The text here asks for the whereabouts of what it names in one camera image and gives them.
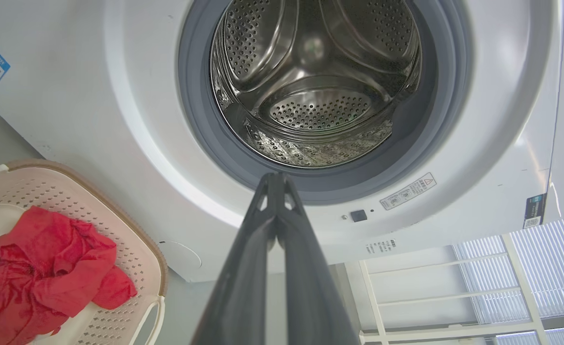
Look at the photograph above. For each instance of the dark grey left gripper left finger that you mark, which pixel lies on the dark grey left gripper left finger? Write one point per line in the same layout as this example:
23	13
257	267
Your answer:
243	287

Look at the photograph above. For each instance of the grey warning sticker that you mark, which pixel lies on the grey warning sticker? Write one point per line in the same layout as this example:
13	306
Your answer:
408	190

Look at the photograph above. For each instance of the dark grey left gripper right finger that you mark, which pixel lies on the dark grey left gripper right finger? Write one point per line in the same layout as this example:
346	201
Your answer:
310	297

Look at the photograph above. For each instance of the red garment with white trim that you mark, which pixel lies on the red garment with white trim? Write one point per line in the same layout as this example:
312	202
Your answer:
47	268

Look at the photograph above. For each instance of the cream perforated laundry basket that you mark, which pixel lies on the cream perforated laundry basket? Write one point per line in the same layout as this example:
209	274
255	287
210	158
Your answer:
133	249

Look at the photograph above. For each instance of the white front-load washing machine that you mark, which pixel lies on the white front-load washing machine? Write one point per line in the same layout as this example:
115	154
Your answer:
119	120

